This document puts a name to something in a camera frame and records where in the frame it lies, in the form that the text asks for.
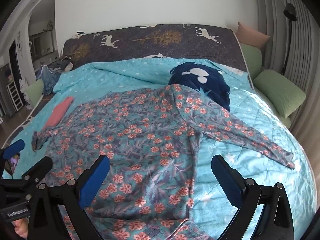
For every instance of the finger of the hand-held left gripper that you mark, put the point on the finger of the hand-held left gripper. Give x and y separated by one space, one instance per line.
37 168
13 147

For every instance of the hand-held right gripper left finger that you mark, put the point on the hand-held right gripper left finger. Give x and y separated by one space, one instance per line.
96 177

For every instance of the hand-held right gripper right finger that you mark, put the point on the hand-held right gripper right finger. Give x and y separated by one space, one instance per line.
223 180

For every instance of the floral long-sleeved garment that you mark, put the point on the floral long-sleeved garment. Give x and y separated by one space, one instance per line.
140 135

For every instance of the pile of dark clothes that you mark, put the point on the pile of dark clothes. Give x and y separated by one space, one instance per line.
62 65

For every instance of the person's left hand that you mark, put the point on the person's left hand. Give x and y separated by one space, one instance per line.
19 227

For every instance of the white slatted rack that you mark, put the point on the white slatted rack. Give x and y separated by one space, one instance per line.
15 97

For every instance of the folded pink garment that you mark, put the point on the folded pink garment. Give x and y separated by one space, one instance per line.
58 112

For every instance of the green cushion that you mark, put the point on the green cushion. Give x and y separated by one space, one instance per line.
252 57
277 90
35 92

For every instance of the white fabric bundle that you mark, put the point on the white fabric bundle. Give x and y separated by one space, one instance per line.
23 87

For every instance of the blue jeans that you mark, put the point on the blue jeans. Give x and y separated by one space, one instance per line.
48 80

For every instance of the turquoise star-print quilt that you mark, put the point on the turquoise star-print quilt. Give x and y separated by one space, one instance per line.
262 110

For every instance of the navy white-print fleece blanket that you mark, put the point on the navy white-print fleece blanket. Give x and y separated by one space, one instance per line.
215 87

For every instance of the pink pillow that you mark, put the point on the pink pillow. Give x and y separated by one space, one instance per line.
250 35

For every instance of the dark deer-print mattress cover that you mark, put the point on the dark deer-print mattress cover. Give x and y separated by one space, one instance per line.
162 45

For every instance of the grey curtain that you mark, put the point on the grey curtain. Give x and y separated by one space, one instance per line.
307 55

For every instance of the black floor lamp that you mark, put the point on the black floor lamp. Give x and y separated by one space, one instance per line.
290 11

